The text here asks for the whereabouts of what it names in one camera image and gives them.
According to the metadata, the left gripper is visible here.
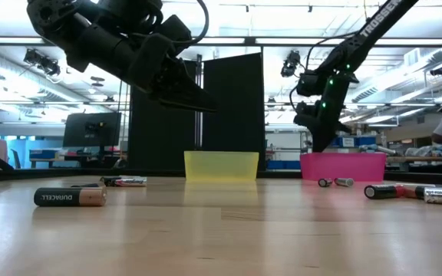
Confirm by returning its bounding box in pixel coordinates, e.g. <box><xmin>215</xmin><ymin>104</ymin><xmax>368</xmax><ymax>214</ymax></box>
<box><xmin>127</xmin><ymin>32</ymin><xmax>217</xmax><ymax>113</ymax></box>

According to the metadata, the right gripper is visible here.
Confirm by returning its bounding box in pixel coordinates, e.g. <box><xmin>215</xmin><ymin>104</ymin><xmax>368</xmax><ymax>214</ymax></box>
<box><xmin>292</xmin><ymin>74</ymin><xmax>355</xmax><ymax>153</ymax></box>

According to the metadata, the red black AA battery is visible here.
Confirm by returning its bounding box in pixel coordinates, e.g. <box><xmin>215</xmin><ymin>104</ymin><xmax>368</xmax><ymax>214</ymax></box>
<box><xmin>364</xmin><ymin>184</ymin><xmax>417</xmax><ymax>200</ymax></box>

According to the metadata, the red plastic bin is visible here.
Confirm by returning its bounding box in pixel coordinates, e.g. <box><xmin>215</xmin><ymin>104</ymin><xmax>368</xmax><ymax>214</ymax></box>
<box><xmin>299</xmin><ymin>152</ymin><xmax>388</xmax><ymax>182</ymax></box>

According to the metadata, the blue shelf bin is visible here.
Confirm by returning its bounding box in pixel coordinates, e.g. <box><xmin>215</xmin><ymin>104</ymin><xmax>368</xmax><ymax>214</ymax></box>
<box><xmin>355</xmin><ymin>136</ymin><xmax>378</xmax><ymax>148</ymax></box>

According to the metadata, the blue low bin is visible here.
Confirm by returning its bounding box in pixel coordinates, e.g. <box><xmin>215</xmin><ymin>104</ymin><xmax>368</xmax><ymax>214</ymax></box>
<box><xmin>266</xmin><ymin>159</ymin><xmax>302</xmax><ymax>171</ymax></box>

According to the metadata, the grey metal cylinder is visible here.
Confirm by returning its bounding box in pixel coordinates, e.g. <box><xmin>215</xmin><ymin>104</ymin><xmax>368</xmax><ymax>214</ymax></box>
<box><xmin>358</xmin><ymin>143</ymin><xmax>397</xmax><ymax>156</ymax></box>

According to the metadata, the black folding screen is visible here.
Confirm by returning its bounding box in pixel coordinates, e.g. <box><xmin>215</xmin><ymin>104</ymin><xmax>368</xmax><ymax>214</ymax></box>
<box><xmin>128</xmin><ymin>52</ymin><xmax>266</xmax><ymax>172</ymax></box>

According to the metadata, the yellow plastic bin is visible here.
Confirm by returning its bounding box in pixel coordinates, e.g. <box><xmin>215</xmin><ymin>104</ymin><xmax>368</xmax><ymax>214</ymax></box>
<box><xmin>183</xmin><ymin>150</ymin><xmax>260</xmax><ymax>182</ymax></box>

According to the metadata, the black overhead crossbar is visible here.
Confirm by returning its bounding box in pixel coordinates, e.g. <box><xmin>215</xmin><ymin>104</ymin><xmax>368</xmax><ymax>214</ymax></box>
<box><xmin>0</xmin><ymin>35</ymin><xmax>442</xmax><ymax>48</ymax></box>

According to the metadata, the black computer monitor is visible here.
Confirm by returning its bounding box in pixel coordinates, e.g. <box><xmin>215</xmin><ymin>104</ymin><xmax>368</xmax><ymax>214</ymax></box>
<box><xmin>62</xmin><ymin>111</ymin><xmax>123</xmax><ymax>149</ymax></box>

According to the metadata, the blue storage box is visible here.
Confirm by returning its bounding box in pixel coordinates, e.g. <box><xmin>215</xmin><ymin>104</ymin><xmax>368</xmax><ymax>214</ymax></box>
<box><xmin>28</xmin><ymin>148</ymin><xmax>60</xmax><ymax>160</ymax></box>

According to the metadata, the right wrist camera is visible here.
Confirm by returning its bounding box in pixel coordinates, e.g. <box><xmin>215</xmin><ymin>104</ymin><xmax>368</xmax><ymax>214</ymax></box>
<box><xmin>296</xmin><ymin>71</ymin><xmax>321</xmax><ymax>97</ymax></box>

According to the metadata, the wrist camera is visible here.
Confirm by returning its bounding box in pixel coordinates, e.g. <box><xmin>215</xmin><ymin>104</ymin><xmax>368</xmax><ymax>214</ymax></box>
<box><xmin>296</xmin><ymin>71</ymin><xmax>321</xmax><ymax>97</ymax></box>
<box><xmin>158</xmin><ymin>14</ymin><xmax>193</xmax><ymax>53</ymax></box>

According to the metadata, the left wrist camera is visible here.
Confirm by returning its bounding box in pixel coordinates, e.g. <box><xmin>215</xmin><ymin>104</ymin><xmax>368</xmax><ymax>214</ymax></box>
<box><xmin>158</xmin><ymin>14</ymin><xmax>193</xmax><ymax>53</ymax></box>

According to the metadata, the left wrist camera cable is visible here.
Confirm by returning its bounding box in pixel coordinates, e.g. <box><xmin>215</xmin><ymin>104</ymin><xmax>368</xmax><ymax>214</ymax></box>
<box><xmin>167</xmin><ymin>0</ymin><xmax>210</xmax><ymax>46</ymax></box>

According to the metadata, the black ceiling camera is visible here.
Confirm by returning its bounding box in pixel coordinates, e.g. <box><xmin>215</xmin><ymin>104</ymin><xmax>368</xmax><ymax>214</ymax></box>
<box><xmin>281</xmin><ymin>49</ymin><xmax>302</xmax><ymax>78</ymax></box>

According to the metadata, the black table frame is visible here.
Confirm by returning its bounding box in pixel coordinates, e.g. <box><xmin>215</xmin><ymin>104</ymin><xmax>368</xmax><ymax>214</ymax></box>
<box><xmin>0</xmin><ymin>167</ymin><xmax>442</xmax><ymax>188</ymax></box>

